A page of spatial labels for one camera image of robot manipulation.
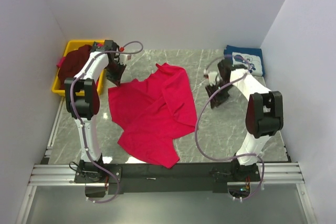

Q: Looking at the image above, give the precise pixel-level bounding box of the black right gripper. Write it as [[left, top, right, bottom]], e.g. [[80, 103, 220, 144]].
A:
[[204, 81, 233, 110]]

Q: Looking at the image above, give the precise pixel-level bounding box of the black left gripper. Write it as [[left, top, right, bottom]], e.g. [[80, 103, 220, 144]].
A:
[[106, 61, 127, 87]]

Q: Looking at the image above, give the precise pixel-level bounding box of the bright red t-shirt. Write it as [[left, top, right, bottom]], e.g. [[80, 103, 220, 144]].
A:
[[108, 63, 197, 168]]

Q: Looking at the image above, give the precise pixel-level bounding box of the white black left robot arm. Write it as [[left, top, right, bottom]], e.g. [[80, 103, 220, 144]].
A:
[[64, 40, 126, 183]]

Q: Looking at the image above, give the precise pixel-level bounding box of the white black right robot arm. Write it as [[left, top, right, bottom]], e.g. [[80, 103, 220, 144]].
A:
[[204, 59, 284, 182]]

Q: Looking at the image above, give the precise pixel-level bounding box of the dark maroon t-shirt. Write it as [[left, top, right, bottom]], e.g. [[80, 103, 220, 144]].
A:
[[57, 45, 92, 90]]

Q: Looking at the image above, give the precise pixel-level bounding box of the folded blue printed t-shirt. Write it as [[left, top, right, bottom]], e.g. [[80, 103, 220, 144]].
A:
[[224, 45, 265, 77]]

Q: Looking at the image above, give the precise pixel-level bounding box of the yellow plastic bin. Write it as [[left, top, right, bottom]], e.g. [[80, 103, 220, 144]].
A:
[[51, 40, 104, 97]]

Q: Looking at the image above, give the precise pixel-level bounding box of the pink garment in bin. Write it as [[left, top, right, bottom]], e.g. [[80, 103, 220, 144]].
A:
[[56, 57, 66, 68]]

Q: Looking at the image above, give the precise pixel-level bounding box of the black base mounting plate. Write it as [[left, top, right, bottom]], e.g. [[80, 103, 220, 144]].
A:
[[74, 161, 261, 198]]

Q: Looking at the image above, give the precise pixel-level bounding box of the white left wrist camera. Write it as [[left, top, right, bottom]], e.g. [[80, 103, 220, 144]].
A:
[[119, 54, 132, 64]]

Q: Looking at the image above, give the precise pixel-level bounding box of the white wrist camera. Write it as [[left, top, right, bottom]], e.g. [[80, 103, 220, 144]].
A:
[[203, 69, 220, 86], [119, 54, 132, 64]]

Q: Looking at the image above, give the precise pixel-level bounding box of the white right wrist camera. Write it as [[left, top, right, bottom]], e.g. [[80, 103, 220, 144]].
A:
[[203, 69, 220, 86]]

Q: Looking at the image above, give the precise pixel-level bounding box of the aluminium frame rail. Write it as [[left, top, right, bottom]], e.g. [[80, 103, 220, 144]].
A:
[[28, 163, 304, 186]]

